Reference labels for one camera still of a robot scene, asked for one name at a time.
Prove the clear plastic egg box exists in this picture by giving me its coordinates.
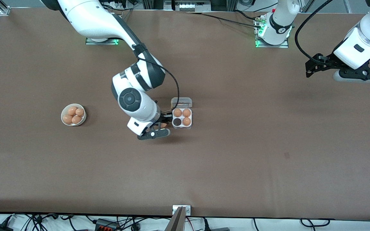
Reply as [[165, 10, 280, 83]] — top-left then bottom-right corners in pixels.
[[171, 97, 193, 130]]

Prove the white round bowl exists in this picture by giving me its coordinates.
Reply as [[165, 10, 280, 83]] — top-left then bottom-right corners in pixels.
[[61, 103, 86, 126]]

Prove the black orange power adapter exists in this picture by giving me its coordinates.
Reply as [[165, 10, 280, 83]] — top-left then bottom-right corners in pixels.
[[95, 219, 119, 231]]

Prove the power strip with white sockets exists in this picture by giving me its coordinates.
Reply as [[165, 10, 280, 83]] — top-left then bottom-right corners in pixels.
[[175, 0, 212, 12]]

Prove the black right camera mount bracket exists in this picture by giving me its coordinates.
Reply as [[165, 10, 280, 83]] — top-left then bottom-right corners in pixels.
[[137, 128, 164, 141]]

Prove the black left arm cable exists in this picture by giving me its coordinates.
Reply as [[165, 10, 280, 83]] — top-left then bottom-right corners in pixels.
[[295, 0, 334, 63]]

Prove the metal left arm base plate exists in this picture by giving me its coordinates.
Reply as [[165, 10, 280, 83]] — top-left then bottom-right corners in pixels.
[[255, 13, 289, 48]]

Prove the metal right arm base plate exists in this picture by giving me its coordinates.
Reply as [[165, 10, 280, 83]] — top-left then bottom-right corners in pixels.
[[85, 37, 120, 45]]

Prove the silver camera mount plate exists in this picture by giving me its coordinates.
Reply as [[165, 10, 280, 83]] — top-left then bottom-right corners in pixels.
[[172, 205, 191, 215]]

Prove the long black table cable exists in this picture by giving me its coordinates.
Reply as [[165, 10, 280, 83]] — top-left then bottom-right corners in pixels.
[[185, 11, 262, 29]]

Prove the grey camera support pole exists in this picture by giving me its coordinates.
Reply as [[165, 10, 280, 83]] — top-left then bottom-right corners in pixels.
[[165, 206, 186, 231]]

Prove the black looped floor cable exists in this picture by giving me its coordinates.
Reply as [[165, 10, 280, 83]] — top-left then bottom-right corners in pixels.
[[301, 218, 330, 227]]

